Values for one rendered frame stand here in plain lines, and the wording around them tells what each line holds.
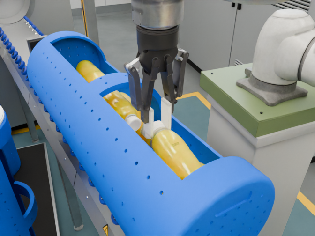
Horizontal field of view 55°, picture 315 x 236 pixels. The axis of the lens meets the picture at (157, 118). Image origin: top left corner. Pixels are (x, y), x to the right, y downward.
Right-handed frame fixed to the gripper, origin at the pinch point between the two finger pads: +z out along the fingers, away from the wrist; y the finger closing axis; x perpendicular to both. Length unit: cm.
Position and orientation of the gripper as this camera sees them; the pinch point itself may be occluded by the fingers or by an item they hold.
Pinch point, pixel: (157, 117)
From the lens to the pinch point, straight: 64.9
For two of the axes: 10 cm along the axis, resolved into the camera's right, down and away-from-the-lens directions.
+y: -8.4, 3.1, -4.4
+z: 0.0, 8.2, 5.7
